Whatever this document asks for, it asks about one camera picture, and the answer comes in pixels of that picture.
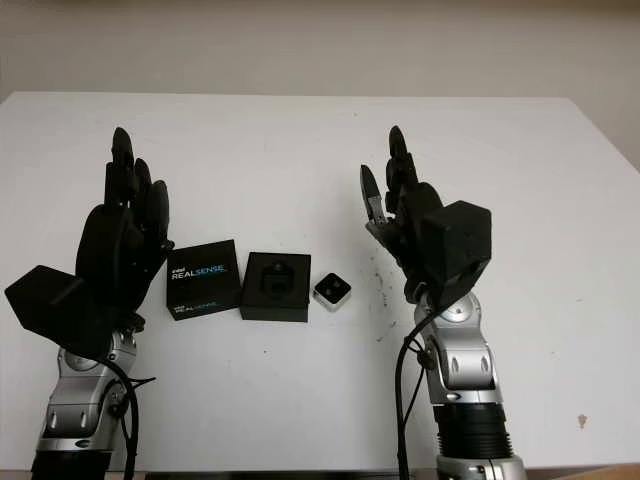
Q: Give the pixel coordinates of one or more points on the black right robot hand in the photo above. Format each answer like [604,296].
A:
[407,235]

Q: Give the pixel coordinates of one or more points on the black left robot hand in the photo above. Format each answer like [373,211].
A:
[107,250]

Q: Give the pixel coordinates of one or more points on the small silver depth camera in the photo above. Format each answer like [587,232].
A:
[332,292]

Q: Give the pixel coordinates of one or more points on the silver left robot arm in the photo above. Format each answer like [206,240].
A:
[80,400]

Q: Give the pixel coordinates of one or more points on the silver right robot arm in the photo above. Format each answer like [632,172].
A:
[465,360]

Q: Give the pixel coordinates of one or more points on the black RealSense box lid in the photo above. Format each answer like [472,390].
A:
[202,280]

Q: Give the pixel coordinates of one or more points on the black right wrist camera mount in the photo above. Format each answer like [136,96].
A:
[457,240]

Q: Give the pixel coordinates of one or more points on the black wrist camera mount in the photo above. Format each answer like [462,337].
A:
[45,310]
[457,240]

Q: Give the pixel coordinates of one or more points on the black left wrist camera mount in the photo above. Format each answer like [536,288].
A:
[45,310]

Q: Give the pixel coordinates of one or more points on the black open camera box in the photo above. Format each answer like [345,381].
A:
[275,305]

